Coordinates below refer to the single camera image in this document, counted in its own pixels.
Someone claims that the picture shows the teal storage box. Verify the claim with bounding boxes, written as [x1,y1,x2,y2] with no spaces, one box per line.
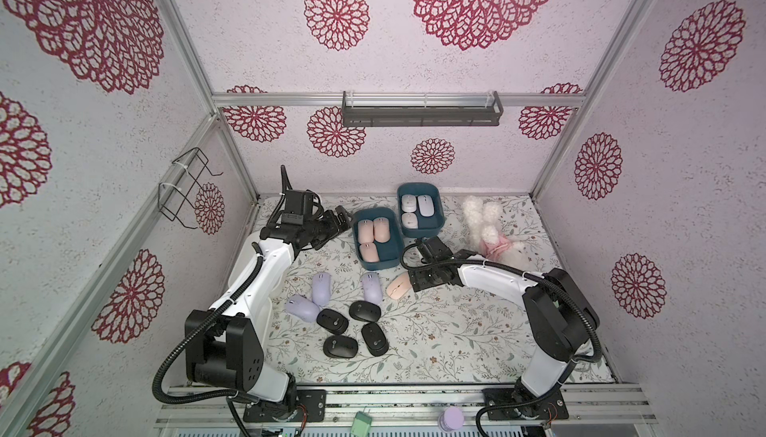
[397,183,446,239]
[352,207,404,272]

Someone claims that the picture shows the white mouse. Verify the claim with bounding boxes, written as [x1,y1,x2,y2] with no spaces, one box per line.
[401,212,419,230]
[417,194,435,218]
[400,194,418,213]

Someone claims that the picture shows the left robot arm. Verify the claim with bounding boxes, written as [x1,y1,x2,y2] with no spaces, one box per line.
[152,170,351,418]

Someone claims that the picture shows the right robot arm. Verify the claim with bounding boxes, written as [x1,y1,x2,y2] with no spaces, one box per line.
[399,237,604,436]

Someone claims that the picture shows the white tray rear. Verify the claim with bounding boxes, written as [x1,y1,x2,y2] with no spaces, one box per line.
[227,232,261,293]

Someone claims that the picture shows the white plush toy pink dress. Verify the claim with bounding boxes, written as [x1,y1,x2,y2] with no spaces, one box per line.
[462,196,530,270]

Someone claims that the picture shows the purple mouse upright left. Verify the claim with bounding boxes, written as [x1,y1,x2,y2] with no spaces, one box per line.
[311,273,332,307]

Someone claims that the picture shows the purple mouse centre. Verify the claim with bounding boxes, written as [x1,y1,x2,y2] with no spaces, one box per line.
[360,272,383,305]

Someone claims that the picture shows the purple mouse lower left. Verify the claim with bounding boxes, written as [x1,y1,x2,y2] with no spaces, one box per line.
[284,295,321,323]

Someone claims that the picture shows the black mouse upper right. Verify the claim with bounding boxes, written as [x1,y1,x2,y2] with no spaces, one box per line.
[348,301,382,323]

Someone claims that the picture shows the black mouse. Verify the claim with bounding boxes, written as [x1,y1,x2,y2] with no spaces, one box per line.
[316,309,349,335]
[361,323,389,356]
[348,301,382,323]
[323,335,358,359]

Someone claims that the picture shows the black mouse lower right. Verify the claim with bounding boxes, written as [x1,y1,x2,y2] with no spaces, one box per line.
[361,323,389,356]

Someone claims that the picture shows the black mouse upper left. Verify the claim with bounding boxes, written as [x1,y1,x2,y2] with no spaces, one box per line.
[316,309,349,335]

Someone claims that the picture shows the black mouse lower left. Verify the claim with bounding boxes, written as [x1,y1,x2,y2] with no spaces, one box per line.
[323,335,358,359]

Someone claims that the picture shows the purple round cap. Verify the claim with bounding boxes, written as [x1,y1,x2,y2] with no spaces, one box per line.
[438,406,465,432]

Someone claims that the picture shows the green connector block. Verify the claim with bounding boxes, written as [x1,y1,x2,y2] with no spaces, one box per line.
[350,412,373,437]

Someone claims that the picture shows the black wire wall rack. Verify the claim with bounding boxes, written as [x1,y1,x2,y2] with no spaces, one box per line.
[157,147,223,230]

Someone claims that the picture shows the dark wall shelf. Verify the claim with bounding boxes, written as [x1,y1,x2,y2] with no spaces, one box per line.
[341,92,505,128]

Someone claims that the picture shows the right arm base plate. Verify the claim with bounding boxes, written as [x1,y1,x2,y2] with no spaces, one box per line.
[482,386,570,422]

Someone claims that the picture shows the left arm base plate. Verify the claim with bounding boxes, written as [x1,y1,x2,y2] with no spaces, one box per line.
[243,388,327,423]

